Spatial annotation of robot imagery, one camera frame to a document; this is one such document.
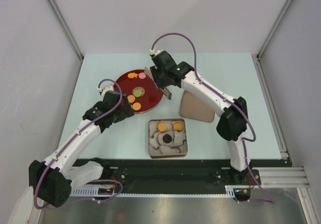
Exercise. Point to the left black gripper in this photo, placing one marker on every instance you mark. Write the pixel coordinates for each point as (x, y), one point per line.
(125, 112)

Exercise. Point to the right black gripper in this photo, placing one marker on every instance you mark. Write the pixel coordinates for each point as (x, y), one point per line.
(155, 72)

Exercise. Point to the orange round cookie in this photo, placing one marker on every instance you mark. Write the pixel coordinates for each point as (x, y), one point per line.
(136, 106)
(178, 127)
(161, 127)
(131, 98)

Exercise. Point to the round red plate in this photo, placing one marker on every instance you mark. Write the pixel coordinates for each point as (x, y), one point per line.
(151, 96)

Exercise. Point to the gold tin lid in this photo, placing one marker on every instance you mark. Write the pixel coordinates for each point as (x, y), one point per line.
(194, 108)

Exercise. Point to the black round cookie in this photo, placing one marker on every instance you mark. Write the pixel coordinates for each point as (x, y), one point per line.
(167, 139)

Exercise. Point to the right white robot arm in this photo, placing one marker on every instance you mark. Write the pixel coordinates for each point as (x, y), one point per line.
(232, 112)

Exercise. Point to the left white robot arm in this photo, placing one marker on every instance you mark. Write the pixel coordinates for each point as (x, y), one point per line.
(55, 178)

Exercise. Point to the pink round cookie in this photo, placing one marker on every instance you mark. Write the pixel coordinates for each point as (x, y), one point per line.
(142, 75)

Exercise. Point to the green round cookie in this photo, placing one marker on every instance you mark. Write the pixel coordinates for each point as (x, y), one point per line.
(137, 93)

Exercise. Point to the orange fish cookie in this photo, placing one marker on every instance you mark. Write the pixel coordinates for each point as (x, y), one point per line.
(132, 75)

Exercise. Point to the gold square cookie tin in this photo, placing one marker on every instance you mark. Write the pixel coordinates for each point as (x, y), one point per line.
(179, 145)

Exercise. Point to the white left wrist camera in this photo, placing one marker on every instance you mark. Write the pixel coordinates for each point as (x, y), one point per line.
(103, 90)

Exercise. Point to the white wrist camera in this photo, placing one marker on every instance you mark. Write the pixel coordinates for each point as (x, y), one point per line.
(103, 90)
(154, 52)

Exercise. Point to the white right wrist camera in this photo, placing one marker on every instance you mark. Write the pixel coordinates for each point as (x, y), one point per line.
(154, 52)

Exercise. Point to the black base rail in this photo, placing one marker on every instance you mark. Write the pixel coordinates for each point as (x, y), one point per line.
(176, 177)

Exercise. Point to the right aluminium frame post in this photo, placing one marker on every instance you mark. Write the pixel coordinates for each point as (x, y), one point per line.
(277, 23)

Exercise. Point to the aluminium frame post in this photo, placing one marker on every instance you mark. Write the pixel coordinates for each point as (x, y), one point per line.
(65, 28)
(277, 23)

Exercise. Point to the white cable duct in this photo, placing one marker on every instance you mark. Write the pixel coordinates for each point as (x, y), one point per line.
(94, 191)

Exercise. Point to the left aluminium frame post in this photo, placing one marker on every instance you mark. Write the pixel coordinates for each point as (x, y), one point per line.
(65, 28)

